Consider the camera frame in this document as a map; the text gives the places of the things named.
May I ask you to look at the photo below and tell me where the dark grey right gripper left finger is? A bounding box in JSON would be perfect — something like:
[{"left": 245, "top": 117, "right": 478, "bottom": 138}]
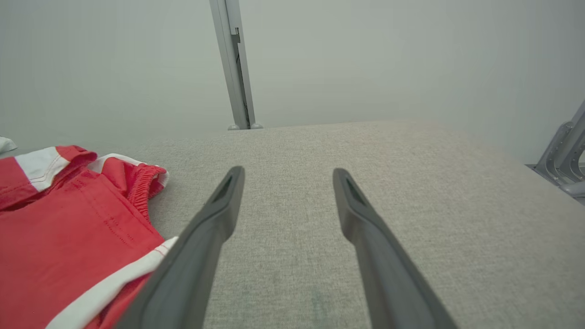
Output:
[{"left": 114, "top": 166, "right": 245, "bottom": 329}]

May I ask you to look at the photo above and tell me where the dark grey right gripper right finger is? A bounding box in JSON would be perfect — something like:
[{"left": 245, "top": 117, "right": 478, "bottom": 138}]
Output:
[{"left": 332, "top": 168, "right": 459, "bottom": 329}]

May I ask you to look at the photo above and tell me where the red white jersey shirt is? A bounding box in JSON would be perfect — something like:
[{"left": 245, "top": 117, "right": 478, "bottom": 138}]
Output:
[{"left": 0, "top": 145, "right": 179, "bottom": 329}]

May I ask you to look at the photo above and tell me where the grey fabric cushion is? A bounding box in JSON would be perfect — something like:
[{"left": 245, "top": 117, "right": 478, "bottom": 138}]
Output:
[{"left": 0, "top": 120, "right": 585, "bottom": 329}]

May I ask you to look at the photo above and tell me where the grey metal stand frame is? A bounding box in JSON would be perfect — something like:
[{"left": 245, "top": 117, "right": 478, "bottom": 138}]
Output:
[{"left": 526, "top": 101, "right": 585, "bottom": 199}]

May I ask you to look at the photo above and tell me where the grey metal partition post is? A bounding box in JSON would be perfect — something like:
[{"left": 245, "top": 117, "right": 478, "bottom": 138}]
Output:
[{"left": 209, "top": 0, "right": 263, "bottom": 131}]

